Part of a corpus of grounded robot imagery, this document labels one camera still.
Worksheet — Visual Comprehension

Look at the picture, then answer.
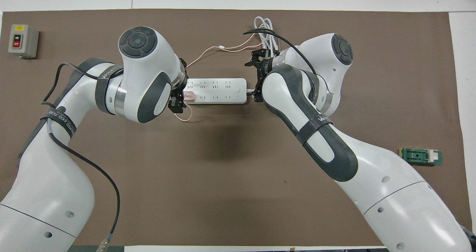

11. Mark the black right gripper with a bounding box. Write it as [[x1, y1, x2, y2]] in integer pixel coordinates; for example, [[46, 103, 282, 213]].
[[244, 48, 274, 103]]

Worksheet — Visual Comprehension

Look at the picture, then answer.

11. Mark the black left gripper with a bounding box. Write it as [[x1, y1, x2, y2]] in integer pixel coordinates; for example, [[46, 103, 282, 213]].
[[168, 58, 188, 114]]

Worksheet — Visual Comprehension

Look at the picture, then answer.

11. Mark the white power strip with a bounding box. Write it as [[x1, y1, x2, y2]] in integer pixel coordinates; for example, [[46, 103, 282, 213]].
[[185, 78, 247, 105]]

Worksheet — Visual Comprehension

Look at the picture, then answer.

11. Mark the pink charging cable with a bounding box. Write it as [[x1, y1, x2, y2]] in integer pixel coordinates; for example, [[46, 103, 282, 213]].
[[175, 32, 266, 123]]

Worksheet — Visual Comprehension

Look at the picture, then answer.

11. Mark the brown table mat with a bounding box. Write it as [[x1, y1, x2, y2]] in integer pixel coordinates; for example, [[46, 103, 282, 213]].
[[0, 9, 469, 247]]

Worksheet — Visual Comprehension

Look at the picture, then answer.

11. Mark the green circuit board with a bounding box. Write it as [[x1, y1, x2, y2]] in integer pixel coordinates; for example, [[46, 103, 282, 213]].
[[399, 148, 443, 166]]

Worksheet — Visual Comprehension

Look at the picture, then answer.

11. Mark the white power cord with plug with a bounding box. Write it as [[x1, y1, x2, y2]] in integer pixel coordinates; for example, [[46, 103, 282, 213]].
[[245, 16, 283, 94]]

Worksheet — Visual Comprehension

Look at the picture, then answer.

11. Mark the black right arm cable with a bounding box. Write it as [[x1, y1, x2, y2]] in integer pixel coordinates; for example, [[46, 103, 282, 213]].
[[244, 29, 318, 77]]

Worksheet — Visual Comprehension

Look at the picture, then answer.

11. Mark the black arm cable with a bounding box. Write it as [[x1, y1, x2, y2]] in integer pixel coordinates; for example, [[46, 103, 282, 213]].
[[41, 63, 120, 252], [244, 29, 318, 77]]

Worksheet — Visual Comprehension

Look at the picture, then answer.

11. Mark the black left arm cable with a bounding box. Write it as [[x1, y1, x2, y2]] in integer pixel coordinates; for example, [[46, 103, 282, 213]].
[[41, 63, 120, 252]]

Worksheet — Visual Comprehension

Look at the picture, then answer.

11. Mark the grey on-off switch box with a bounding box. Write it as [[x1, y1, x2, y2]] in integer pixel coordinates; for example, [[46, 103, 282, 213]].
[[8, 24, 39, 59]]

